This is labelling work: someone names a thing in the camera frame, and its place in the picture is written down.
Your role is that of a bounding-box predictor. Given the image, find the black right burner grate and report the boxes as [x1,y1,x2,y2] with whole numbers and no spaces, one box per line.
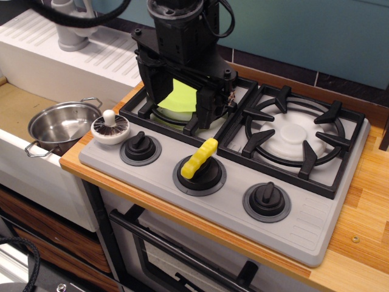
[218,85,370,199]

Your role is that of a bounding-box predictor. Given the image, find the grey toy faucet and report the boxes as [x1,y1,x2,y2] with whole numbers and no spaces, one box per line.
[51,0,98,52]

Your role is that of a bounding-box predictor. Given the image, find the white toy sink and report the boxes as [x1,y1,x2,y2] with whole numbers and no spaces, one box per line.
[1,10,140,232]

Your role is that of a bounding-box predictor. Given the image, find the black braided cable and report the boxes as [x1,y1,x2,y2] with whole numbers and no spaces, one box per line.
[18,0,131,28]

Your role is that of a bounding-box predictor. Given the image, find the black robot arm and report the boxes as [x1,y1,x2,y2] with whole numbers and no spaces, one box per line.
[132,0,238,129]

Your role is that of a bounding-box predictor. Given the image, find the wooden drawer fronts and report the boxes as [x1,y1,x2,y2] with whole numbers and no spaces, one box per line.
[1,186,119,291]

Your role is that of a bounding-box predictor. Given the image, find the black stove knob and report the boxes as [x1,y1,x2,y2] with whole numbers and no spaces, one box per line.
[120,131,162,167]
[173,156,227,196]
[243,182,292,223]

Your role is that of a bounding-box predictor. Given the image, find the toy oven door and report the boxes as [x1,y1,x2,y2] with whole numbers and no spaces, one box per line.
[109,205,311,291]

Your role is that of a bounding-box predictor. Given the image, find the black right stove knob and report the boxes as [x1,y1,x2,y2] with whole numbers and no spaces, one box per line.
[243,182,292,223]

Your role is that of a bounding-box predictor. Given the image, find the stainless steel pot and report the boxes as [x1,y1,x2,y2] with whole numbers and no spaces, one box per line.
[25,97,103,158]

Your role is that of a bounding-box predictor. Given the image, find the white toy mushroom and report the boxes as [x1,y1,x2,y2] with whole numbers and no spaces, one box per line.
[91,109,131,145]

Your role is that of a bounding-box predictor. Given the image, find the white right burner disc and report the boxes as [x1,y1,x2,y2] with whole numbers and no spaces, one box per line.
[258,106,336,161]

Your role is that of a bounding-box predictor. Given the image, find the black left stove knob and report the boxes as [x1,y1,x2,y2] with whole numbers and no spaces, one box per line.
[120,131,162,167]

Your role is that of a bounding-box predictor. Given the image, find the black middle stove knob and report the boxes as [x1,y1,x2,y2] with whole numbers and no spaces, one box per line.
[173,156,227,196]

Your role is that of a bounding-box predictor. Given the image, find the lime green plate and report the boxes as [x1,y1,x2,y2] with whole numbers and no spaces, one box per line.
[158,79,197,113]

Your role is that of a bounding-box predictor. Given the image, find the grey toy stove top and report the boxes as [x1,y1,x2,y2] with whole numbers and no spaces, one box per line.
[79,85,370,266]

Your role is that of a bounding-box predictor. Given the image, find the black left burner grate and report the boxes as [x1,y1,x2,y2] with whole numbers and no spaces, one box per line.
[119,77,259,147]

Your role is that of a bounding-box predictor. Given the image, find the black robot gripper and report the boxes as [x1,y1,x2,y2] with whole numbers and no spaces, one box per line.
[132,9,238,129]

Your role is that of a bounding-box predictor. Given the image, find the black burner grate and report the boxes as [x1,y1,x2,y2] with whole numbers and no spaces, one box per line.
[218,85,370,199]
[119,77,259,147]

